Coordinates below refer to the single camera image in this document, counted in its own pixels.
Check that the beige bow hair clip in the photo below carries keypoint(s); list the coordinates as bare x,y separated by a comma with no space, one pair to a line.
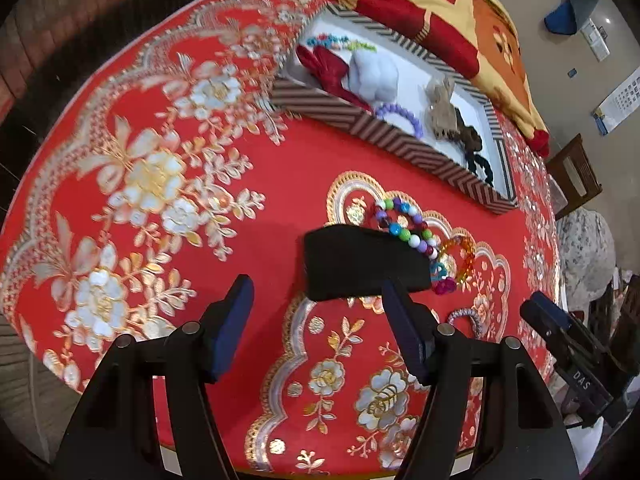
442,105

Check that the brown scrunchie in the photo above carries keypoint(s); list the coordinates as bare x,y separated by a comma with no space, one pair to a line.
467,136

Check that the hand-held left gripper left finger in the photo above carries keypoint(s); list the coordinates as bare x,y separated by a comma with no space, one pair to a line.
232,330

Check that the red and yellow printed blanket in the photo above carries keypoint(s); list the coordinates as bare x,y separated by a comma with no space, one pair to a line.
450,25

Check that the white fluffy scrunchie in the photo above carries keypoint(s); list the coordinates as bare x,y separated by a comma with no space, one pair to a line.
372,77

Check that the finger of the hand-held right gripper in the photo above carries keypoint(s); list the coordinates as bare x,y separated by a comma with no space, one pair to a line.
547,310

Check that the blue and grey bag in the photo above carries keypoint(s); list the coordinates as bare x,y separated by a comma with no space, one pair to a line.
575,5

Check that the black scrunchie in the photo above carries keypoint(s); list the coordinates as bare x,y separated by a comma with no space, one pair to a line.
481,166

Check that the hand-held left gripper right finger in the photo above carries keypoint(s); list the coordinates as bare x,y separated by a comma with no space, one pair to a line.
407,330

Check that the wooden chair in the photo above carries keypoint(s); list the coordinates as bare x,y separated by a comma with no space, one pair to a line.
575,175

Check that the red bow hair clip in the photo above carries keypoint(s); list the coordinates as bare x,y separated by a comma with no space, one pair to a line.
325,67

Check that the black foam block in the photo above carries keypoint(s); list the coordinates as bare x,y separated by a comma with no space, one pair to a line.
360,265

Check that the grey speckled cloth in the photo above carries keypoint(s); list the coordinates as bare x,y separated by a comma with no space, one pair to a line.
585,255

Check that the striped shallow cardboard box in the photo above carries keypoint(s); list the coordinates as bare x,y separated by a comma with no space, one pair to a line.
400,110

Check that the wall calendar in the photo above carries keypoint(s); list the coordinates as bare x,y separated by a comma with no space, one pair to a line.
620,100

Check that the white wall paper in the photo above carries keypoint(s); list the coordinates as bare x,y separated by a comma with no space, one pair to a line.
596,40

